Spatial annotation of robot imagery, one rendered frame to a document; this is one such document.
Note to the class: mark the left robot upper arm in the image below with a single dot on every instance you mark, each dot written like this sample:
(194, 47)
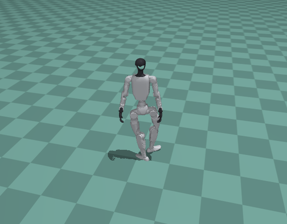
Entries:
(126, 85)

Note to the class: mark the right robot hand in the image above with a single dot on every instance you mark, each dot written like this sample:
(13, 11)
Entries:
(160, 114)

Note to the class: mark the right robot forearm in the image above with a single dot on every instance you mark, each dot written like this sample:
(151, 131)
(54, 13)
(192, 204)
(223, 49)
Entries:
(158, 101)

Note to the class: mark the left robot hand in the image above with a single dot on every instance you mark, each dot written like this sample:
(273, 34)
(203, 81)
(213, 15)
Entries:
(120, 114)

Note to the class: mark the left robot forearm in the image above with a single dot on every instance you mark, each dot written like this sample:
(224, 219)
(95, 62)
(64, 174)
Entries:
(123, 101)

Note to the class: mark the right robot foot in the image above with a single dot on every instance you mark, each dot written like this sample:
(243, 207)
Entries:
(155, 148)

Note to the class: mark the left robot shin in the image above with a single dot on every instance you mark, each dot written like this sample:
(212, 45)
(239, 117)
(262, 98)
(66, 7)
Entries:
(141, 144)

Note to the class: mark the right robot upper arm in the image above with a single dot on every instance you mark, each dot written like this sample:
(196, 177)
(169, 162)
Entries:
(153, 80)

